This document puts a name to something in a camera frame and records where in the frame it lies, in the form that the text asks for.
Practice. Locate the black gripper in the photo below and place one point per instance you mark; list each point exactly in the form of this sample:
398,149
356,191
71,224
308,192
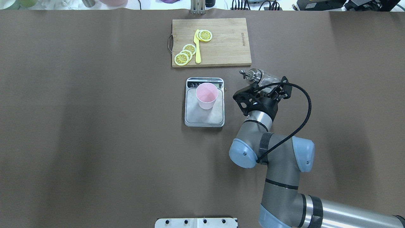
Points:
268,105

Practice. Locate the glass sauce bottle metal spout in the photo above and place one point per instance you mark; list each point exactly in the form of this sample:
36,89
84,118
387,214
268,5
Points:
259,77

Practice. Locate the pink cup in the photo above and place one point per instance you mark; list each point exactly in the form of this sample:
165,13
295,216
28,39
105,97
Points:
207,94

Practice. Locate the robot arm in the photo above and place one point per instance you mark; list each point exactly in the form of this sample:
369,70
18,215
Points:
286,157

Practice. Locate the digital kitchen scale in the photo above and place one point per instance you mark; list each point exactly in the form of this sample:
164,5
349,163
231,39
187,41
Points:
194,115

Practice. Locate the bamboo cutting board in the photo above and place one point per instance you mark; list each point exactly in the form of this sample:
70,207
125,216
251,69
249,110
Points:
228,47

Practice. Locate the yellow plastic knife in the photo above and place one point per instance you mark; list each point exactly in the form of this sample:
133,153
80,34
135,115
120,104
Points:
198,52

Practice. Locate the lemon slice front left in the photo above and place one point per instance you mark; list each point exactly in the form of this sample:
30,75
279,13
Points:
205,35

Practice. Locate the lemon slice middle right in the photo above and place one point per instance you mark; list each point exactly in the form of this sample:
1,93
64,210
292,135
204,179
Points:
188,53

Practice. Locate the lemon slice lower right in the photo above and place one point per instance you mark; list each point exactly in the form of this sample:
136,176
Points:
190,47

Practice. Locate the lemon slice behind left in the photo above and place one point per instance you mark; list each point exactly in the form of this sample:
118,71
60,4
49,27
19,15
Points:
197,35

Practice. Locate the black water bottle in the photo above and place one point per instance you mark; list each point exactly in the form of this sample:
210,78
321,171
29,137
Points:
209,3

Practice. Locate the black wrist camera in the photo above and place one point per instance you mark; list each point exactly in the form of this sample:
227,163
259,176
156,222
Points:
247,100

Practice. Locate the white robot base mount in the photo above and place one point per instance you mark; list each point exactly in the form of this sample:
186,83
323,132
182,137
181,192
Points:
196,223

